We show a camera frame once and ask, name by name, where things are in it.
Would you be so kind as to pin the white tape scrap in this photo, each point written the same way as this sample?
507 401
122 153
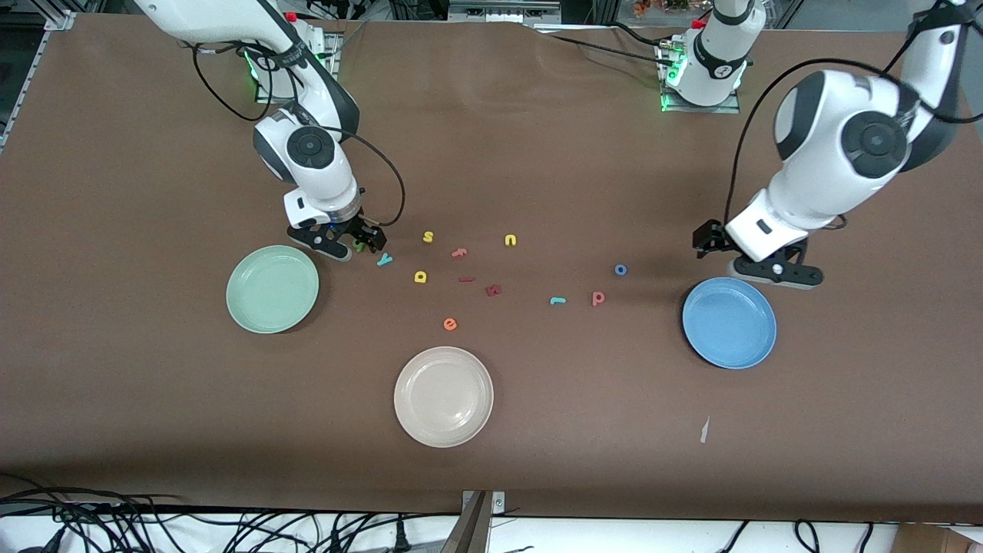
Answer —
704 430

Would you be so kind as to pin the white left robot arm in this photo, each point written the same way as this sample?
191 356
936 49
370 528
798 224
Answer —
814 153

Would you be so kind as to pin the cardboard box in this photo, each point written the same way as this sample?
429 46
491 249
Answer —
937 539

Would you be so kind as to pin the green plate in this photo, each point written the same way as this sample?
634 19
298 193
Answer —
273 289

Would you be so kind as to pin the beige plate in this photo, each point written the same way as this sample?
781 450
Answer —
443 396

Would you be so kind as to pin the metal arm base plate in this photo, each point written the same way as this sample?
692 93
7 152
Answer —
332 46
706 110

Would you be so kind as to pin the grey metal frame equipment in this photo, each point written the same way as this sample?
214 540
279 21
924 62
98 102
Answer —
503 9

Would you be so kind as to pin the metal table bracket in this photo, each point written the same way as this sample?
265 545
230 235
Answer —
498 503

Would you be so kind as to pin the aluminium frame rail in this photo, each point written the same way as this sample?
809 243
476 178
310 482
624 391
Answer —
60 21

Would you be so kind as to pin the brown table cover sheet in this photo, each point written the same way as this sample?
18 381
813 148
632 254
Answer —
537 153

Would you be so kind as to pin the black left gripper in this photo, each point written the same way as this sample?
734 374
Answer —
709 238

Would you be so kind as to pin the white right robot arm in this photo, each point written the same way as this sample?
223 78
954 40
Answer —
230 19

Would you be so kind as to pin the grey angled beam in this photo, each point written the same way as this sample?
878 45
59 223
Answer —
468 530

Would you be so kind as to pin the blue plate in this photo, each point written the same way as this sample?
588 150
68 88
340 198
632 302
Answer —
729 326

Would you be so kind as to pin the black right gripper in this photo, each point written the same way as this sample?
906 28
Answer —
359 230

